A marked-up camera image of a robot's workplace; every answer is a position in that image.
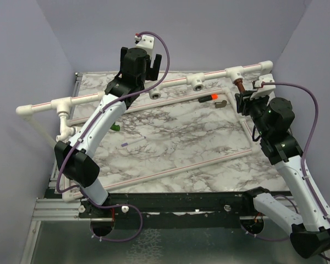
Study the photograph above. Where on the white PVC pipe frame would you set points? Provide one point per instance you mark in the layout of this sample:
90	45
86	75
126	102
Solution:
196	81

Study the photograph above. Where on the green plastic faucet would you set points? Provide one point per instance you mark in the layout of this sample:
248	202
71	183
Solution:
115	127

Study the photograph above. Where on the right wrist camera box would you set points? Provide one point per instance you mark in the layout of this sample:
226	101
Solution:
262	87

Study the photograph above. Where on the orange and black highlighter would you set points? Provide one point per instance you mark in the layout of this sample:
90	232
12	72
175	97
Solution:
207	98

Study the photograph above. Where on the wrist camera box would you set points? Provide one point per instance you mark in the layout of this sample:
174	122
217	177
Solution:
262	87
145	42

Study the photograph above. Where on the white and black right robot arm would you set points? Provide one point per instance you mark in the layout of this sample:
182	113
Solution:
309	229

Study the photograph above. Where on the grey metal bracket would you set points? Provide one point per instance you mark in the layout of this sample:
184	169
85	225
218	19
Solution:
220	104

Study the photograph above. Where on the purple and white pen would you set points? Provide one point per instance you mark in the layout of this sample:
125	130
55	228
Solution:
133	141

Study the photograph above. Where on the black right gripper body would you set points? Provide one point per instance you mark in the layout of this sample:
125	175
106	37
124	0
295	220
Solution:
257	106

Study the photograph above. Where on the black front mounting rail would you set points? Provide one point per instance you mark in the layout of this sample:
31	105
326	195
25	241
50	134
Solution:
157	211

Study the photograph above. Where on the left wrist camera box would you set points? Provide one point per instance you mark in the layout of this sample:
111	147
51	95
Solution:
145	42

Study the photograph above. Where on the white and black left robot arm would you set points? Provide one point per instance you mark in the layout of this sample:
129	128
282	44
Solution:
74	158

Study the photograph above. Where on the brown plastic faucet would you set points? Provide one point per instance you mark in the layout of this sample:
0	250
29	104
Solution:
239	84

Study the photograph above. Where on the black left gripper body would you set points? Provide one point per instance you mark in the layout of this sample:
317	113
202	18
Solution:
151	74

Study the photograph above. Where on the white plastic faucet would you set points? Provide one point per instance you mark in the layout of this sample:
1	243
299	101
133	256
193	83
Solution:
65	131

